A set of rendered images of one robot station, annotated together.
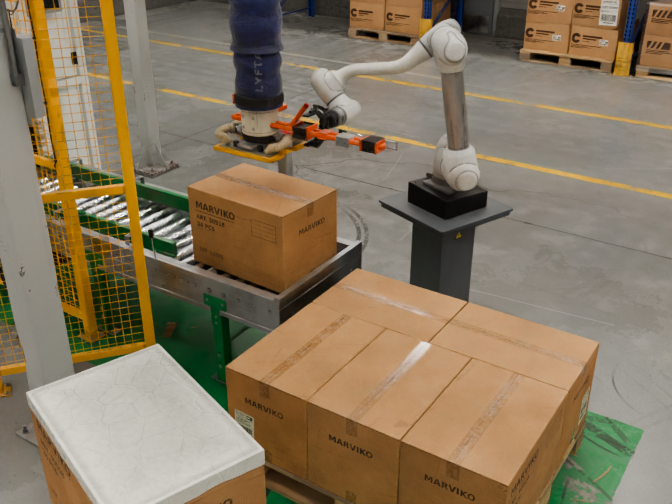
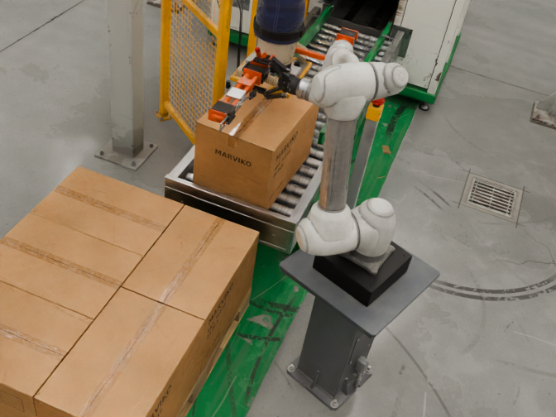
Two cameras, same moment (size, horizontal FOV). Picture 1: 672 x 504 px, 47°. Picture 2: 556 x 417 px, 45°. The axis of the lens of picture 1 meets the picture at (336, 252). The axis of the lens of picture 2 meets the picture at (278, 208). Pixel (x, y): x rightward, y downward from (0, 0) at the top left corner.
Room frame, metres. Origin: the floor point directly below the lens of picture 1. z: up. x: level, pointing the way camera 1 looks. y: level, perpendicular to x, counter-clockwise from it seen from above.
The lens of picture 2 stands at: (2.67, -2.35, 2.76)
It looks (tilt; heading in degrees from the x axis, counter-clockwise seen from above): 41 degrees down; 71
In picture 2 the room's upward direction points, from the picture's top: 10 degrees clockwise
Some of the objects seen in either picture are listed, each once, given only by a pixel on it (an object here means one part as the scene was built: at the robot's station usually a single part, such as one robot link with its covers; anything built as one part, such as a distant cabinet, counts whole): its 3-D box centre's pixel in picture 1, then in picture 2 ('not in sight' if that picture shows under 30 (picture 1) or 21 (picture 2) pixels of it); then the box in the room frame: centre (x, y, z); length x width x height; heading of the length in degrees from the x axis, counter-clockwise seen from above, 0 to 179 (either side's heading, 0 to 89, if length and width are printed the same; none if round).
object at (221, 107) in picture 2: (372, 145); (221, 112); (3.12, -0.15, 1.27); 0.08 x 0.07 x 0.05; 57
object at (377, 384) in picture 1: (414, 393); (102, 308); (2.62, -0.33, 0.34); 1.20 x 1.00 x 0.40; 57
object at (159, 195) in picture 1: (136, 185); (365, 76); (4.31, 1.20, 0.60); 1.60 x 0.10 x 0.09; 57
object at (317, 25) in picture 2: (63, 216); (288, 53); (3.86, 1.49, 0.60); 1.60 x 0.10 x 0.09; 57
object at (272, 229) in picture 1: (263, 225); (257, 139); (3.42, 0.35, 0.75); 0.60 x 0.40 x 0.40; 53
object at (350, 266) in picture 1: (321, 292); (227, 218); (3.24, 0.07, 0.48); 0.70 x 0.03 x 0.15; 147
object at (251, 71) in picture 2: (304, 130); (255, 72); (3.31, 0.14, 1.27); 0.10 x 0.08 x 0.06; 147
